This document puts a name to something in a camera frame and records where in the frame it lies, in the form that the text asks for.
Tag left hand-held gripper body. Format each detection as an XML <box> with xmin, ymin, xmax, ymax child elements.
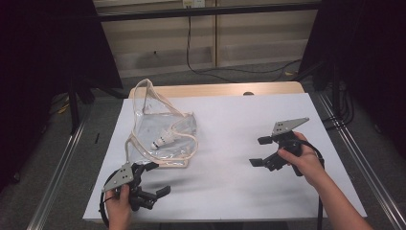
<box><xmin>101</xmin><ymin>161</ymin><xmax>159</xmax><ymax>212</ymax></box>

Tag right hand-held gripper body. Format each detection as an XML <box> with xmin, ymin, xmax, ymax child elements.
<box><xmin>262</xmin><ymin>117</ymin><xmax>310</xmax><ymax>177</ymax></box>

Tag white plastic shuttlecock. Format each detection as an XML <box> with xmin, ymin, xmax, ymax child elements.
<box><xmin>150</xmin><ymin>127</ymin><xmax>180</xmax><ymax>151</ymax></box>

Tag clear plastic bag beige trim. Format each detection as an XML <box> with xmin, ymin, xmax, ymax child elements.
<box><xmin>124</xmin><ymin>78</ymin><xmax>199</xmax><ymax>169</ymax></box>

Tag person's left hand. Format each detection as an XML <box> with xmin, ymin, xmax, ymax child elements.
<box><xmin>104</xmin><ymin>184</ymin><xmax>133</xmax><ymax>230</ymax></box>

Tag person's right hand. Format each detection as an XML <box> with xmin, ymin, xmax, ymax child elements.
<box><xmin>277</xmin><ymin>131</ymin><xmax>327</xmax><ymax>188</ymax></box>

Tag white table cover sheet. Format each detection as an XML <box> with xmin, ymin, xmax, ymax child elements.
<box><xmin>81</xmin><ymin>92</ymin><xmax>368</xmax><ymax>223</ymax></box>

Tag black metal stand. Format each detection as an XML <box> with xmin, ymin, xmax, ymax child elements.
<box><xmin>310</xmin><ymin>60</ymin><xmax>344</xmax><ymax>111</ymax></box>
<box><xmin>65</xmin><ymin>75</ymin><xmax>127</xmax><ymax>135</ymax></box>

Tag black curtain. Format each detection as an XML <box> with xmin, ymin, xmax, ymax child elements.
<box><xmin>298</xmin><ymin>0</ymin><xmax>406</xmax><ymax>157</ymax></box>
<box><xmin>0</xmin><ymin>0</ymin><xmax>124</xmax><ymax>193</ymax></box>

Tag black horizontal bar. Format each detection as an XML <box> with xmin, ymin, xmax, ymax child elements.
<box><xmin>95</xmin><ymin>2</ymin><xmax>322</xmax><ymax>23</ymax></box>

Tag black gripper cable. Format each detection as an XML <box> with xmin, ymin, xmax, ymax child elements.
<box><xmin>99</xmin><ymin>169</ymin><xmax>120</xmax><ymax>228</ymax></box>
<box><xmin>295</xmin><ymin>138</ymin><xmax>326</xmax><ymax>230</ymax></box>

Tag black cable bundle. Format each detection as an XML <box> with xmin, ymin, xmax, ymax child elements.
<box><xmin>322</xmin><ymin>80</ymin><xmax>355</xmax><ymax>130</ymax></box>

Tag metal floor rail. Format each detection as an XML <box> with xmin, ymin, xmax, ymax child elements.
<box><xmin>317</xmin><ymin>92</ymin><xmax>406</xmax><ymax>230</ymax></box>
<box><xmin>26</xmin><ymin>121</ymin><xmax>87</xmax><ymax>230</ymax></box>

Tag black floor cable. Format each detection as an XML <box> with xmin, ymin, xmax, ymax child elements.
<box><xmin>186</xmin><ymin>7</ymin><xmax>303</xmax><ymax>83</ymax></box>

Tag white wall socket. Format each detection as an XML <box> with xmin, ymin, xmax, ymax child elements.
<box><xmin>182</xmin><ymin>0</ymin><xmax>206</xmax><ymax>9</ymax></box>

